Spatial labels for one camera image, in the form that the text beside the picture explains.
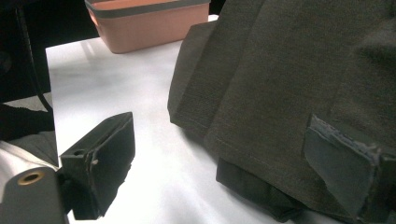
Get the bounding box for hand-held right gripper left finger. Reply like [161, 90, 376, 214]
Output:
[59, 111, 136, 220]

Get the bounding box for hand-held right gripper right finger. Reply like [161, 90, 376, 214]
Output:
[303, 114, 396, 224]

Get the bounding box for dark cloth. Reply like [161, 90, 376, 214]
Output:
[166, 0, 396, 224]

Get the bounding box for pink basket with grey rim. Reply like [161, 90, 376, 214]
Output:
[83, 0, 212, 55]

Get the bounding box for white board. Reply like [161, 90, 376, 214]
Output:
[45, 13, 344, 224]

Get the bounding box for black cable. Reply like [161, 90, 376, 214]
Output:
[14, 5, 54, 114]

